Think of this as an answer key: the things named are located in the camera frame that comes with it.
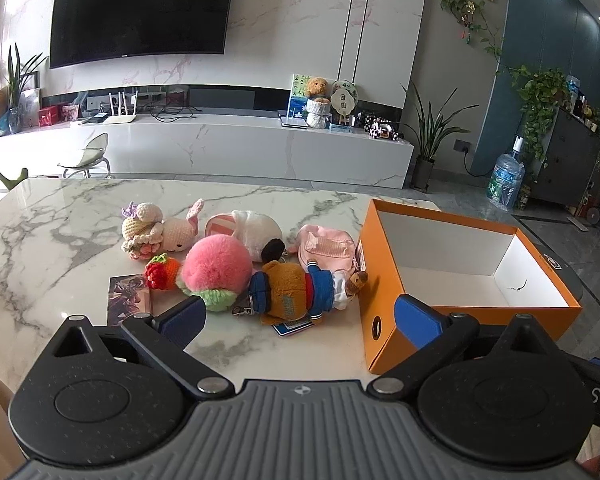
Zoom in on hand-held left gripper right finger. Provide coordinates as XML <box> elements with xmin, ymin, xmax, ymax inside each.
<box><xmin>367</xmin><ymin>295</ymin><xmax>557</xmax><ymax>402</ymax></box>

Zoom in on white shell chair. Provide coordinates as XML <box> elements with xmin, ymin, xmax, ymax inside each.
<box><xmin>57</xmin><ymin>132</ymin><xmax>113</xmax><ymax>180</ymax></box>

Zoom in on curved black television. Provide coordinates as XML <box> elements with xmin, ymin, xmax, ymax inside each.
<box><xmin>48</xmin><ymin>0</ymin><xmax>238</xmax><ymax>70</ymax></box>

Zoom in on hanging wall vine plant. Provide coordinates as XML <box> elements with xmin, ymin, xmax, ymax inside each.
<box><xmin>437</xmin><ymin>0</ymin><xmax>503</xmax><ymax>76</ymax></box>

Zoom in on pink fluffy peach plush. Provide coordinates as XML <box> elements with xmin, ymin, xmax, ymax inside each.
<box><xmin>177</xmin><ymin>234</ymin><xmax>253</xmax><ymax>313</ymax></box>

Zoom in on round paper fan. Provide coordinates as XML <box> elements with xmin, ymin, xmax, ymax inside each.
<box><xmin>330</xmin><ymin>80</ymin><xmax>358</xmax><ymax>126</ymax></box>

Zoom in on tall leafy potted plant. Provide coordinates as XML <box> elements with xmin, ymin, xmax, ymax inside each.
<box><xmin>402</xmin><ymin>82</ymin><xmax>481</xmax><ymax>193</ymax></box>

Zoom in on orange cardboard box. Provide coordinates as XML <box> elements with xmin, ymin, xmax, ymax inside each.
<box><xmin>357</xmin><ymin>199</ymin><xmax>583</xmax><ymax>376</ymax></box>

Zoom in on plant in blue vase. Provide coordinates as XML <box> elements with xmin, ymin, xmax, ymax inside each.
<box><xmin>2</xmin><ymin>42</ymin><xmax>46</xmax><ymax>133</ymax></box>

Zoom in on bear doll blue jacket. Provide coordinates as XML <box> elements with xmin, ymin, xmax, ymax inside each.
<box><xmin>232</xmin><ymin>260</ymin><xmax>370</xmax><ymax>326</ymax></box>

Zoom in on green chair back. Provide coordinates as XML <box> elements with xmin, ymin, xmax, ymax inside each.
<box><xmin>0</xmin><ymin>167</ymin><xmax>29</xmax><ymax>191</ymax></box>

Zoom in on bottles on cabinet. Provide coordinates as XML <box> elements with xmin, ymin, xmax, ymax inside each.
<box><xmin>565</xmin><ymin>75</ymin><xmax>600</xmax><ymax>131</ymax></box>

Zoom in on trailing pothos plant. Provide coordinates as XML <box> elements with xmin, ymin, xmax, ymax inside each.
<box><xmin>510</xmin><ymin>65</ymin><xmax>571</xmax><ymax>161</ymax></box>

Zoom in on crocheted white rabbit doll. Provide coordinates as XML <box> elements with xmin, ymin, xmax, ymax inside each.
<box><xmin>120</xmin><ymin>198</ymin><xmax>206</xmax><ymax>261</ymax></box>

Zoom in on painted canvas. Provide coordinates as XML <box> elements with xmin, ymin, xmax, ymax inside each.
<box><xmin>287</xmin><ymin>74</ymin><xmax>331</xmax><ymax>120</ymax></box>

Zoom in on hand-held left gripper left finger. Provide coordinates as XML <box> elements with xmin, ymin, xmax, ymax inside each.
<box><xmin>49</xmin><ymin>296</ymin><xmax>235</xmax><ymax>402</ymax></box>

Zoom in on crocheted strawberry charm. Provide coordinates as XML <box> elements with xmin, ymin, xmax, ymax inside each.
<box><xmin>145</xmin><ymin>254</ymin><xmax>183</xmax><ymax>292</ymax></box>

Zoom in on dark drawer cabinet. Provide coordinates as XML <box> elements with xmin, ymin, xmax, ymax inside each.
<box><xmin>535</xmin><ymin>105</ymin><xmax>600</xmax><ymax>206</ymax></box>

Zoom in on white wifi router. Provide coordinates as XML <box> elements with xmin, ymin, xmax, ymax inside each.
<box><xmin>102</xmin><ymin>89</ymin><xmax>140</xmax><ymax>126</ymax></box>

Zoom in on black cables bundle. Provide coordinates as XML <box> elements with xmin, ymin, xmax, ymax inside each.
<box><xmin>150</xmin><ymin>102</ymin><xmax>201</xmax><ymax>123</ymax></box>

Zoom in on white dog plush striped body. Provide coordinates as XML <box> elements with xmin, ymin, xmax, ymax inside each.
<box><xmin>205</xmin><ymin>210</ymin><xmax>287</xmax><ymax>263</ymax></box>

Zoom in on blue water jug with pump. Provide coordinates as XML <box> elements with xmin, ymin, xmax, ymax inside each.
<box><xmin>487</xmin><ymin>135</ymin><xmax>526</xmax><ymax>211</ymax></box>

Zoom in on illustrated card box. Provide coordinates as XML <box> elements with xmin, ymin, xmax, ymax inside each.
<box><xmin>107</xmin><ymin>274</ymin><xmax>155</xmax><ymax>328</ymax></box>

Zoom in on clear photo frame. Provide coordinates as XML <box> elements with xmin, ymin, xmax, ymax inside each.
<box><xmin>20</xmin><ymin>87</ymin><xmax>41</xmax><ymax>126</ymax></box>

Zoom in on small pink backpack pouch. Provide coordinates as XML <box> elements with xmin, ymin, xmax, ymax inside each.
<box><xmin>296</xmin><ymin>225</ymin><xmax>366</xmax><ymax>271</ymax></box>

